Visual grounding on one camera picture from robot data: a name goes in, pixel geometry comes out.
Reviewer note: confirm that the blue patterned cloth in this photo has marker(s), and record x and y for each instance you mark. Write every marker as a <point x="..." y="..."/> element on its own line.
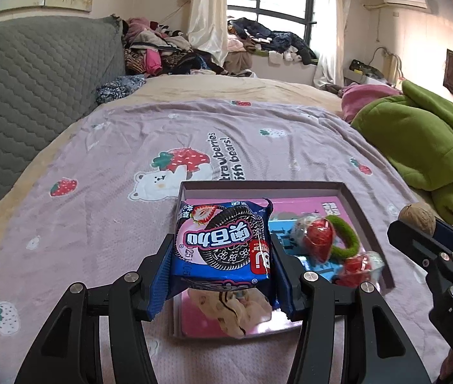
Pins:
<point x="120" y="88"/>

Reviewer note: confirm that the printed lilac bed sheet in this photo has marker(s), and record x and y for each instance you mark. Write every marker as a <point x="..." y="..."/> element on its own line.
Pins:
<point x="90" y="228"/>

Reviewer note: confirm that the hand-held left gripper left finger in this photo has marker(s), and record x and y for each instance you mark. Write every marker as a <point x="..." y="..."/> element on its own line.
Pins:
<point x="158" y="292"/>

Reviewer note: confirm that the blue strawberry cookie packet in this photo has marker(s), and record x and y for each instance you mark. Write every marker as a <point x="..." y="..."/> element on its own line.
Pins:
<point x="218" y="248"/>

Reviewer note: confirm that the dark clothes on windowsill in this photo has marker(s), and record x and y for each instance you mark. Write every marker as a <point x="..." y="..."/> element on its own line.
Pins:
<point x="274" y="40"/>

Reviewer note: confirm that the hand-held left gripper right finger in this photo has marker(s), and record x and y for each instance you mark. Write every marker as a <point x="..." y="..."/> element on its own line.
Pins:
<point x="284" y="288"/>

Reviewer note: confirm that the person's right hand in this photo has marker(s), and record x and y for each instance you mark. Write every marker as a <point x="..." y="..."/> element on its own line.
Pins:
<point x="449" y="368"/>

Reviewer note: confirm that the green fleece blanket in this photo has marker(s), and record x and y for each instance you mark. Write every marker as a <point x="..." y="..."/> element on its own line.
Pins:
<point x="430" y="144"/>

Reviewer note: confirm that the black yellow bag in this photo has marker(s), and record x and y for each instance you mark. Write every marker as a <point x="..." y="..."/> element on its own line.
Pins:
<point x="364" y="70"/>

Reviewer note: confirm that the pile of mixed clothes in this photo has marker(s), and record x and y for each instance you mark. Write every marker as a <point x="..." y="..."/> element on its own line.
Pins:
<point x="162" y="48"/>

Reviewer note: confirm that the cream satin curtain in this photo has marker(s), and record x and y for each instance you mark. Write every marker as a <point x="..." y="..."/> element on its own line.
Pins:
<point x="206" y="4"/>

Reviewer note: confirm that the brown walnut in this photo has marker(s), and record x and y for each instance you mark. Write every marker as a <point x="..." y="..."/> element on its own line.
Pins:
<point x="416" y="216"/>

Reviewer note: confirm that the pink blanket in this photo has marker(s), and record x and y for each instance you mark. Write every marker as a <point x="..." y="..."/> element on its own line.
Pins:
<point x="366" y="100"/>

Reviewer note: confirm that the grey cardboard box tray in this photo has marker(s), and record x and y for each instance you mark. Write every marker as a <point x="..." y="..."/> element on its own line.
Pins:
<point x="258" y="190"/>

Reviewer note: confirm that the white sheer curtain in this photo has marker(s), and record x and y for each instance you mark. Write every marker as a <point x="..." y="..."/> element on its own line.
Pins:
<point x="332" y="28"/>

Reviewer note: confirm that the grey quilted headboard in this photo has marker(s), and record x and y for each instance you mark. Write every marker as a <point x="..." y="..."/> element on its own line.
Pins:
<point x="30" y="88"/>

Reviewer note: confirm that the red white toy egg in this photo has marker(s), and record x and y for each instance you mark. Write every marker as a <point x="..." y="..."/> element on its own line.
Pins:
<point x="356" y="266"/>
<point x="316" y="236"/>

